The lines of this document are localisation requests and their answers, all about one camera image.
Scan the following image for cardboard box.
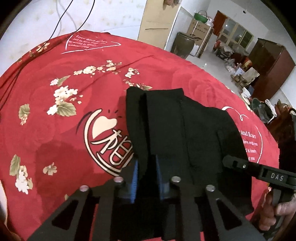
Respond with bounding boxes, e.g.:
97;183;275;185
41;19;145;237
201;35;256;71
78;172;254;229
187;19;214;58

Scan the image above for black pants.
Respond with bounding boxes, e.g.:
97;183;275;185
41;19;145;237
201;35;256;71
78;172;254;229
126;87;247;240

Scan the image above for dark wooden wardrobe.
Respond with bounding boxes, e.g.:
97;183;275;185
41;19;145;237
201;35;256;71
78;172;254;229
248;38;295;100

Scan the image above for wooden door panel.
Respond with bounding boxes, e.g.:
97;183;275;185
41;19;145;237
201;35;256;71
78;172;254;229
137;0;181;49

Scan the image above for person's right hand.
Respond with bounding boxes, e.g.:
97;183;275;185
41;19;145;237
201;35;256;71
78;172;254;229
259;192;295;232

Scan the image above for black cable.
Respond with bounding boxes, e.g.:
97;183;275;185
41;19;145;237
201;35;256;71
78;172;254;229
47;0;96;45

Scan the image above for green basket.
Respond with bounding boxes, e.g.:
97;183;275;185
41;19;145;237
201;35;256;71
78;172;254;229
194;10;208;24

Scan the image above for dark ceramic jar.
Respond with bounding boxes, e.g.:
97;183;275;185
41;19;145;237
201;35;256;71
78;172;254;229
170;32;195;59

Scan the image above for red rose bedspread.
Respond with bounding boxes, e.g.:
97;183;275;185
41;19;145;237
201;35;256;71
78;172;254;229
1;31;279;240

